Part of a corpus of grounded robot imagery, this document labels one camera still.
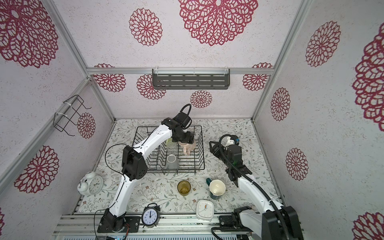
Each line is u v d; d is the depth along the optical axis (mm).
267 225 397
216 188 831
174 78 923
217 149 728
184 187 852
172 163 840
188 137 835
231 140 733
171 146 928
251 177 564
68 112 784
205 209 759
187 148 898
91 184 769
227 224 764
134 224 733
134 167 566
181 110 779
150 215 745
